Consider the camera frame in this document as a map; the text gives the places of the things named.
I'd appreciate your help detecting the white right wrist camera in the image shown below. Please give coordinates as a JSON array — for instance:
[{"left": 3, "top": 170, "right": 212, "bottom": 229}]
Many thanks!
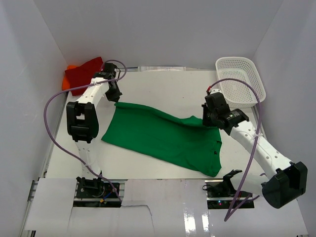
[{"left": 206, "top": 86, "right": 221, "bottom": 95}]

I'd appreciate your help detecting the white perforated plastic basket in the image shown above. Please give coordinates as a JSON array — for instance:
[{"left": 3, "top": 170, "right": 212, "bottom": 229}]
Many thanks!
[{"left": 215, "top": 57, "right": 266, "bottom": 109}]

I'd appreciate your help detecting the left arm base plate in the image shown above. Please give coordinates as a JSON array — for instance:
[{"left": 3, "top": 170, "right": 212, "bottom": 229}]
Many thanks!
[{"left": 73, "top": 177, "right": 124, "bottom": 208}]

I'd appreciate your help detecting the folded red t shirt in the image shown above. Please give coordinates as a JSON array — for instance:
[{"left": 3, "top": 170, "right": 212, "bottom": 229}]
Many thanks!
[{"left": 65, "top": 57, "right": 103, "bottom": 89}]

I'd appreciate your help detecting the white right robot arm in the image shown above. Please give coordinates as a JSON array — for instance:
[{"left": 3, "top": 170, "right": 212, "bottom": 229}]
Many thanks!
[{"left": 202, "top": 89, "right": 308, "bottom": 209}]

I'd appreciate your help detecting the folded orange t shirt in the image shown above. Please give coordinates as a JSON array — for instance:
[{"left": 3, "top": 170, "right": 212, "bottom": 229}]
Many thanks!
[{"left": 62, "top": 65, "right": 77, "bottom": 91}]

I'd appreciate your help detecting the green t shirt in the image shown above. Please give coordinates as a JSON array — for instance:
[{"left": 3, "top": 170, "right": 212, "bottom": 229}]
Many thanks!
[{"left": 102, "top": 102, "right": 222, "bottom": 177}]

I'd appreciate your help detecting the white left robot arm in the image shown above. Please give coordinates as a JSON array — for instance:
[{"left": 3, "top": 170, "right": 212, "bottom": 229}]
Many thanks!
[{"left": 66, "top": 62, "right": 122, "bottom": 179}]

